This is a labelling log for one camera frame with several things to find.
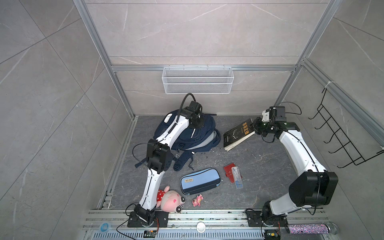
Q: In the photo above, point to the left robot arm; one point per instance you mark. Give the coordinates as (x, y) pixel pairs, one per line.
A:
(159, 156)

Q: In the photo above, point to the glitter purple tube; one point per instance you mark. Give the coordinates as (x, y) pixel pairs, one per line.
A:
(313, 229)

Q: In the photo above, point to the blue pencil case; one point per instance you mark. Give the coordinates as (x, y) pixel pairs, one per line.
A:
(200, 181)

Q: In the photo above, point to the red card box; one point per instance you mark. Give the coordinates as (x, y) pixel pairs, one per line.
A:
(228, 172)

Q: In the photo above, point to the black book gold title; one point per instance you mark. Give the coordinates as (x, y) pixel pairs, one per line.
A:
(238, 134)

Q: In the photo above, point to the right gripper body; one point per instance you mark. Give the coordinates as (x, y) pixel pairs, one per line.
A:
(262, 127)

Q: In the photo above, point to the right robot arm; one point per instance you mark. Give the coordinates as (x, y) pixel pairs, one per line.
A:
(315, 185)

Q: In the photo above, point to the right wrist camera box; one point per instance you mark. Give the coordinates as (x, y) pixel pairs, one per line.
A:
(266, 116)

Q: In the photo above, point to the navy blue student backpack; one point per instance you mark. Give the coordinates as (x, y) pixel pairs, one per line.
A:
(191, 141)

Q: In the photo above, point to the black wire hook rack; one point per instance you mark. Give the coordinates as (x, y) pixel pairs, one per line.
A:
(345, 144)

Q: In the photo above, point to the pink pig plush toy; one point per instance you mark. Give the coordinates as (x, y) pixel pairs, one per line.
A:
(170, 201)

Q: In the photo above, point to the white round cap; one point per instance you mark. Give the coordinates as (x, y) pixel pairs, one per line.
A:
(201, 227)

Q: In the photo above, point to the white wire mesh basket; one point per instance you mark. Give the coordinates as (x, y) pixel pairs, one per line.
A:
(197, 80)

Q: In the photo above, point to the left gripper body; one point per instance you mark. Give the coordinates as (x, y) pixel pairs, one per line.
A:
(199, 122)

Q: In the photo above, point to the blue tape roll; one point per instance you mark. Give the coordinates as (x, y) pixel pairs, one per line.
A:
(104, 227)

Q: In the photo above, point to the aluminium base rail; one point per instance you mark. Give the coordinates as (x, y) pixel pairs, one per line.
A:
(221, 224)

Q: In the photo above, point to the small pink toy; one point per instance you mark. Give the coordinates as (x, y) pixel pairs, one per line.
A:
(197, 201)

